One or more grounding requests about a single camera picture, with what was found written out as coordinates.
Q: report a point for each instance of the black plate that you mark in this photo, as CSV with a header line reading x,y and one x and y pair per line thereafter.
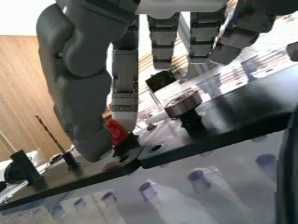
x,y
231,123

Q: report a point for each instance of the red circuit board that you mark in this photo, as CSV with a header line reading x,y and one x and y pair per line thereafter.
x,y
116,134

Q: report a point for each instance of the black bracket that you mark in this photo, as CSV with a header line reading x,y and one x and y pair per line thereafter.
x,y
24,168

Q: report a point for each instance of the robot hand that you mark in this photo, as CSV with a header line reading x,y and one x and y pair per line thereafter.
x,y
80,66

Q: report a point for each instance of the metal bearing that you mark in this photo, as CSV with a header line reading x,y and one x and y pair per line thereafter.
x,y
183,103

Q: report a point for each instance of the clear box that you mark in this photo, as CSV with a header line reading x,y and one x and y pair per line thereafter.
x,y
177,200

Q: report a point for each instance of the thin stick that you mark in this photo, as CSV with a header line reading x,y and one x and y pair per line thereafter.
x,y
51,135

